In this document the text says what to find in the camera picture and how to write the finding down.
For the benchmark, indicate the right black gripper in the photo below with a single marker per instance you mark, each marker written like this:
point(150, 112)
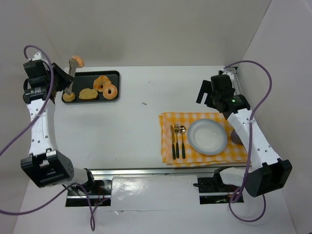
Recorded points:
point(203, 91)

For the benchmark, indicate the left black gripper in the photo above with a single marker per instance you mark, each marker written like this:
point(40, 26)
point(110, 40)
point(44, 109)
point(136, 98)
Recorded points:
point(63, 78)

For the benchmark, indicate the small glazed donut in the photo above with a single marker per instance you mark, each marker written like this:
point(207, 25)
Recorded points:
point(77, 61)

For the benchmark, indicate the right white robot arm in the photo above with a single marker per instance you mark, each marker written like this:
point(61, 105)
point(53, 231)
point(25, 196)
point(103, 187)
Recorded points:
point(269, 171)

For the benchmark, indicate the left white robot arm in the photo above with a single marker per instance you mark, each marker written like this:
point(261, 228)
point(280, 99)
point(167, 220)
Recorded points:
point(46, 165)

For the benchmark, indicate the toasted bread slice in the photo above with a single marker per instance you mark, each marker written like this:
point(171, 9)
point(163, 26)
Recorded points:
point(88, 94)

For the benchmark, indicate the black baking tray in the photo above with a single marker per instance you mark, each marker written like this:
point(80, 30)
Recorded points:
point(84, 80)

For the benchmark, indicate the small round bun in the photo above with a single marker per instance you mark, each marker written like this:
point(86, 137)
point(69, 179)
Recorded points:
point(68, 97)

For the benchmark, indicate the large twisted donut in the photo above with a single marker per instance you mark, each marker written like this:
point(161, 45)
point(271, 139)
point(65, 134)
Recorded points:
point(100, 83)

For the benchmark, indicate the white ceramic plate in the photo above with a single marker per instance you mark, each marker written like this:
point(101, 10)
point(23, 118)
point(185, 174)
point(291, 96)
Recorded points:
point(207, 137)

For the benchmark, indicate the yellow checkered cloth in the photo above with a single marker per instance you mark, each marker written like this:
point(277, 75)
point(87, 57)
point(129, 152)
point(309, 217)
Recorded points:
point(233, 153)

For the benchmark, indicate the ring donut front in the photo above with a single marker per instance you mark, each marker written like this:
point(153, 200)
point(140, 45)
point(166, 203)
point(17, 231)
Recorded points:
point(110, 92)

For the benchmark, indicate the gold spoon black handle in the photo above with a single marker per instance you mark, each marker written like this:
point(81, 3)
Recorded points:
point(182, 131)

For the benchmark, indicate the gold fork black handle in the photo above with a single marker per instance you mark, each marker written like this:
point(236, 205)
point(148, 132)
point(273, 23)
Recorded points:
point(176, 130)

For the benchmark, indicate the gold knife black handle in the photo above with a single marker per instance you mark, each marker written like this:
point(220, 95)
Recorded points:
point(173, 142)

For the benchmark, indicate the aluminium rail front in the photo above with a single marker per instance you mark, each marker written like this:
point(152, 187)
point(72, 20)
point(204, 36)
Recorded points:
point(169, 171)

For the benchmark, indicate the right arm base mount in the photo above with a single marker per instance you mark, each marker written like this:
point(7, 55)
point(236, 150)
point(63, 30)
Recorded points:
point(212, 190)

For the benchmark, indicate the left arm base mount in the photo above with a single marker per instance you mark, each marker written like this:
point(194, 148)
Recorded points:
point(100, 195)

